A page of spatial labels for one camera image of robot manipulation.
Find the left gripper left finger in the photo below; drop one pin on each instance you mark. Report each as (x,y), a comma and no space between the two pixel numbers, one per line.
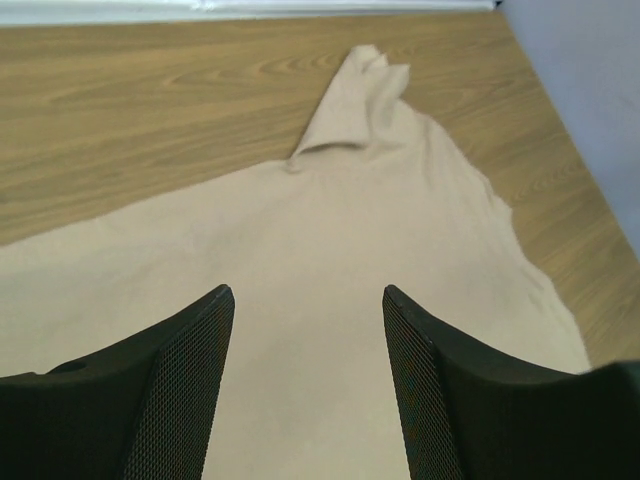
(142,408)

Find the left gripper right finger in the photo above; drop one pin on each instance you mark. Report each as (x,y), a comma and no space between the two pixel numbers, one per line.
(470,411)

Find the beige t shirt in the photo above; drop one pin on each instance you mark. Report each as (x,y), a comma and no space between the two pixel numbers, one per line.
(375,194)

